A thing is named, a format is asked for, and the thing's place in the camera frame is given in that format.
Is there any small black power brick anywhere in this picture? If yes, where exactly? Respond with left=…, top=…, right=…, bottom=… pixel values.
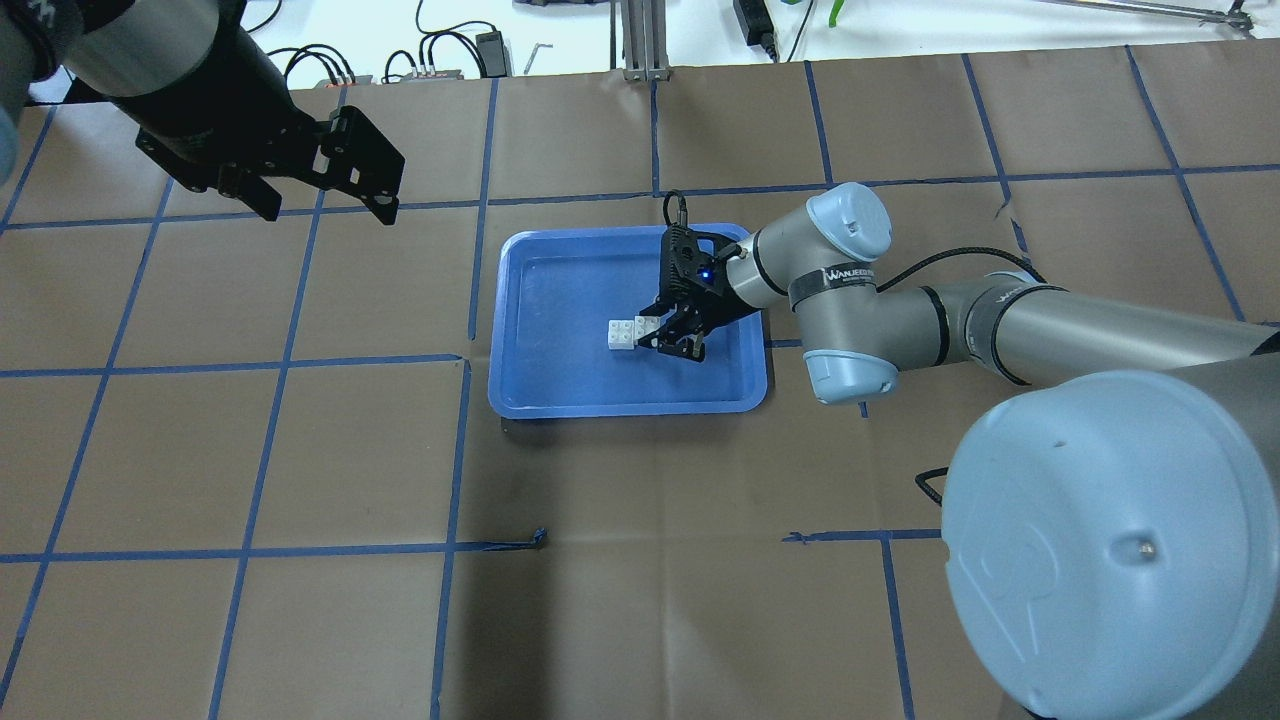
left=475, top=29, right=511, bottom=78

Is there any black power adapter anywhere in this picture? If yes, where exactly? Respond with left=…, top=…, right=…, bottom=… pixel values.
left=731, top=0, right=777, bottom=55

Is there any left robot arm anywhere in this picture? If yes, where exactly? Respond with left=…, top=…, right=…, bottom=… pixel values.
left=1, top=1, right=404, bottom=225

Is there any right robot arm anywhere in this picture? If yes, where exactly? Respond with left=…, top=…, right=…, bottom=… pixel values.
left=636, top=183, right=1279, bottom=719

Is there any blue plastic tray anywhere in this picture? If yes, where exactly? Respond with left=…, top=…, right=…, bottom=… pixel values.
left=488, top=225, right=769, bottom=420

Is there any white block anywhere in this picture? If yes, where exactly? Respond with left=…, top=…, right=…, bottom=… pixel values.
left=632, top=315, right=662, bottom=347
left=605, top=319, right=637, bottom=352

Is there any aluminium frame post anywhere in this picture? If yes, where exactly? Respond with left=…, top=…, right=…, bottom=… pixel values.
left=618, top=0, right=671, bottom=83

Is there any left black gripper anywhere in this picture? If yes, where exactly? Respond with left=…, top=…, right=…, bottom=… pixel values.
left=134, top=105, right=406, bottom=225

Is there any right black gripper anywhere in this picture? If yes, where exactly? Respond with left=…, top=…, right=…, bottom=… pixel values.
left=637, top=225, right=760, bottom=363

